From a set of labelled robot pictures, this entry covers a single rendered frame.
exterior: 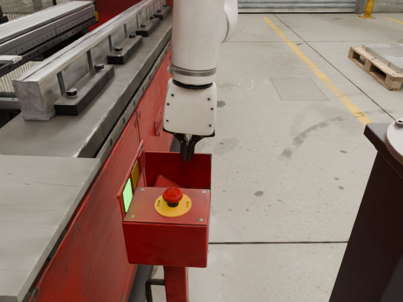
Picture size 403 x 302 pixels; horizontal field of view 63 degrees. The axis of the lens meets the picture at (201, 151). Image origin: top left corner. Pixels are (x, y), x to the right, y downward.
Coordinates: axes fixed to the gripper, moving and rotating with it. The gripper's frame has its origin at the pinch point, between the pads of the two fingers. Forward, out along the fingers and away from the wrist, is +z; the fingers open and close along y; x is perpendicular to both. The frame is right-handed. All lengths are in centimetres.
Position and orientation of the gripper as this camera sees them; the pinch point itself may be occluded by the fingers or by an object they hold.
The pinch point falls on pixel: (187, 150)
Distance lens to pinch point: 70.0
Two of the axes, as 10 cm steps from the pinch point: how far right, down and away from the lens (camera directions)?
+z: -0.9, 8.5, 5.3
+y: 9.9, 1.1, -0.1
